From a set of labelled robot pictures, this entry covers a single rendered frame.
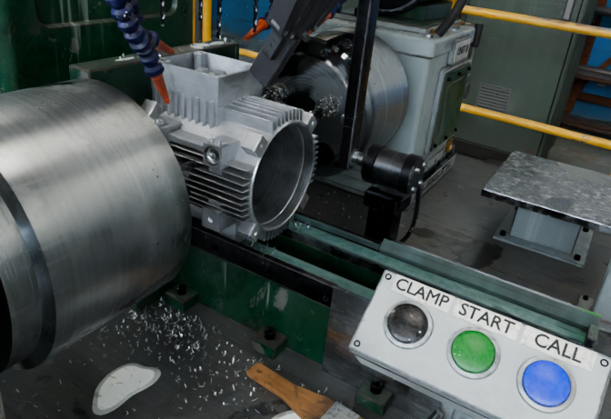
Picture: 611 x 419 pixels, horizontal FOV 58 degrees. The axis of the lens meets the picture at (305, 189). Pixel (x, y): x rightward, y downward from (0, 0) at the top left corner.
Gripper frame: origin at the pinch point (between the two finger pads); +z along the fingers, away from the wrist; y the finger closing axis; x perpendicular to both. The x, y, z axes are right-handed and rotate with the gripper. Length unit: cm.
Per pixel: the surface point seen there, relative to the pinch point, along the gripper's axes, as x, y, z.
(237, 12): -316, -512, 280
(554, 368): 38.0, 18.4, -8.4
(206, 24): -165, -235, 151
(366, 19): 0.4, -18.1, -3.9
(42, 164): 1.0, 28.4, 6.2
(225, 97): -4.0, -2.5, 10.9
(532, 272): 45, -44, 19
